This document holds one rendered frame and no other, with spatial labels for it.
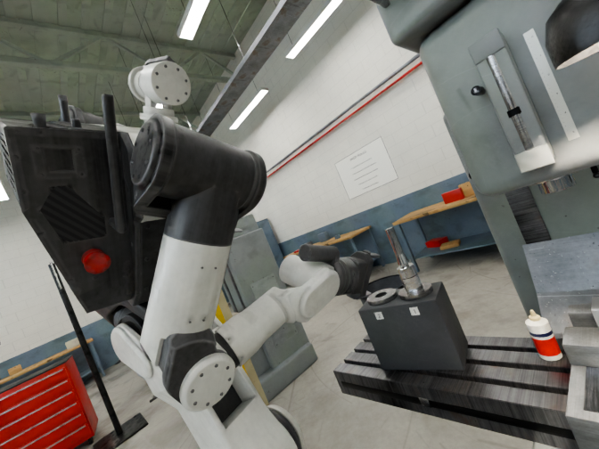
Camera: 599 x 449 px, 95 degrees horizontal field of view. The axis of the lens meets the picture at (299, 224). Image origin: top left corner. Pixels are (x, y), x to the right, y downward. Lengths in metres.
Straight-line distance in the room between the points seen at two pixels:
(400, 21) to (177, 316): 0.59
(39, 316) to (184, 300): 8.72
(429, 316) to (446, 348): 0.09
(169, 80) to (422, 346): 0.81
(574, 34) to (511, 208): 0.71
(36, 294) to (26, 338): 0.96
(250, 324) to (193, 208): 0.22
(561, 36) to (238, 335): 0.54
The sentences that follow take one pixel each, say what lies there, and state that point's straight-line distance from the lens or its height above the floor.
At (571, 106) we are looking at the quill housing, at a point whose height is 1.40.
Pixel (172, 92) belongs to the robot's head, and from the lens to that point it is 0.55.
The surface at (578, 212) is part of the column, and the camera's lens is 1.07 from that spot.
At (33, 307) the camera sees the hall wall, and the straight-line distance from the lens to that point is 9.10.
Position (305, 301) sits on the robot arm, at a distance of 0.50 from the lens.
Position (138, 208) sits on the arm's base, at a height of 1.49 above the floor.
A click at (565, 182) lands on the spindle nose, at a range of 0.65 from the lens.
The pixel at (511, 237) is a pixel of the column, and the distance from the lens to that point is 1.10.
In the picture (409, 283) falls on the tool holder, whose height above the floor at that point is 1.14.
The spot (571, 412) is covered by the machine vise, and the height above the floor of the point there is 0.99.
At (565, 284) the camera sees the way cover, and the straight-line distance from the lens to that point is 1.07.
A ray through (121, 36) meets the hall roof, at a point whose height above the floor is 6.18.
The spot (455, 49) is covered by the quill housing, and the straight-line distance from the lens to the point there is 0.61.
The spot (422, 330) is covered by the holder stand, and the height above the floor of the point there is 1.03.
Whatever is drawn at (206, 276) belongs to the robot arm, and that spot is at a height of 1.38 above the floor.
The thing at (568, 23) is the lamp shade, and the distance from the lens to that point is 0.43.
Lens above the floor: 1.39
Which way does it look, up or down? 1 degrees up
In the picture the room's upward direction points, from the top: 23 degrees counter-clockwise
